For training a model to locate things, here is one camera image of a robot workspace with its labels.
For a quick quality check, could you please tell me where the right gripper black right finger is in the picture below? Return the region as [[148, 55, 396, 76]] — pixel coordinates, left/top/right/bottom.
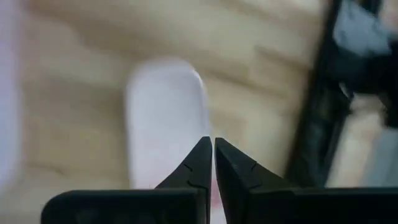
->
[[214, 137, 398, 224]]

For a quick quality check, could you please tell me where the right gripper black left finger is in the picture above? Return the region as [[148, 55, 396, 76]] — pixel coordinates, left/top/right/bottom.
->
[[40, 136, 213, 224]]

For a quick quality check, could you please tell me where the pink rubber slide sandal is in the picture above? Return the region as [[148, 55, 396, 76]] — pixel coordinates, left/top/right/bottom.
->
[[0, 0, 24, 190], [125, 57, 215, 191]]

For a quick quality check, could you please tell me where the person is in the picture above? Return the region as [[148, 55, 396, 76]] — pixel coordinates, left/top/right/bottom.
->
[[326, 0, 398, 128]]

